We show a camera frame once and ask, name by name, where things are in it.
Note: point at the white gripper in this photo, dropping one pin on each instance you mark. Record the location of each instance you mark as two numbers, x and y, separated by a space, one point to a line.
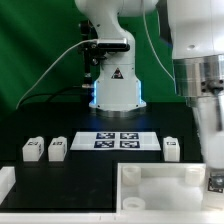
209 116

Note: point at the white square tabletop part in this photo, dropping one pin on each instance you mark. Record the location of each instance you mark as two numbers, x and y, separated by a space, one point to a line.
143 187

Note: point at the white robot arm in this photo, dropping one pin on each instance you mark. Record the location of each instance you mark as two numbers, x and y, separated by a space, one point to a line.
197 36

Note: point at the white left obstacle block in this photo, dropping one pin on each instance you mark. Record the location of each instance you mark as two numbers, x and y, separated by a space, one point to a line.
7 181

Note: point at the white front table rail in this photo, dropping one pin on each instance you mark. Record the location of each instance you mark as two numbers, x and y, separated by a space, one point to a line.
153 217

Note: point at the white marker base plate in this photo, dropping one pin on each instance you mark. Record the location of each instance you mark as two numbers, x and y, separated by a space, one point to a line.
134 141

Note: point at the black camera stand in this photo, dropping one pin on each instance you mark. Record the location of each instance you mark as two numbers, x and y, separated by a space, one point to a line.
94 54

